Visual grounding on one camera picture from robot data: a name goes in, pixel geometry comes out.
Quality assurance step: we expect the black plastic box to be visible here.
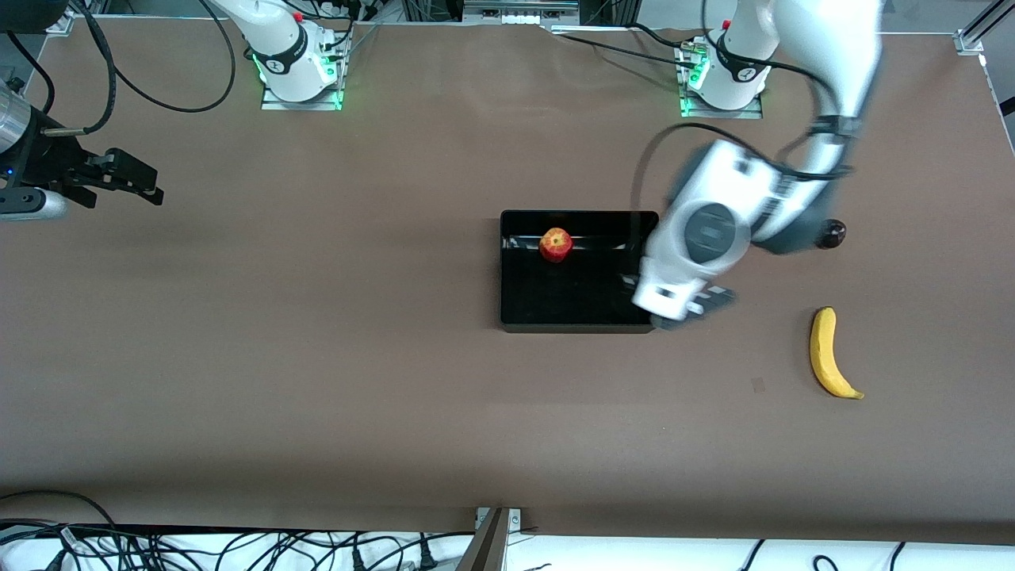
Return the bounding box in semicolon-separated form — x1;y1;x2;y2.
499;209;661;335

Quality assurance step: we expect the yellow banana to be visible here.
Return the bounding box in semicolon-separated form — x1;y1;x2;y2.
809;306;865;400

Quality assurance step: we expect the red yellow apple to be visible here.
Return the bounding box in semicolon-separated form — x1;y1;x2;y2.
538;227;575;264

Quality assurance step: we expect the grey power strip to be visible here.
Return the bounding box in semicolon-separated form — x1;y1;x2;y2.
462;0;582;27

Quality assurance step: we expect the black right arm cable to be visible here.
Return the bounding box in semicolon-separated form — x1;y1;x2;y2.
6;0;238;137

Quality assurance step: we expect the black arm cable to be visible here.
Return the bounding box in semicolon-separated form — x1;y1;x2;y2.
630;48;856;239
6;0;238;137

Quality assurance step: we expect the aluminium frame profile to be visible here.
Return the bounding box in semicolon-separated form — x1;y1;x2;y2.
44;0;80;35
954;0;1015;56

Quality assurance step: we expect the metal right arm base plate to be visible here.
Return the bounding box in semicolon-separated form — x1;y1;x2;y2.
261;32;352;111

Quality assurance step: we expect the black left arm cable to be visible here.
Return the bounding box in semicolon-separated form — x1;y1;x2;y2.
630;48;856;239

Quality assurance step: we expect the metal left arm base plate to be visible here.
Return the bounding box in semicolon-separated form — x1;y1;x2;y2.
674;40;764;121

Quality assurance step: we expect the black cable on table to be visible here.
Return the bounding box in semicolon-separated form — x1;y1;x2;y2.
551;22;700;69

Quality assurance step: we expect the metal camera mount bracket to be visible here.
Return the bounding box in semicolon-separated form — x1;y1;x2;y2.
455;507;523;571

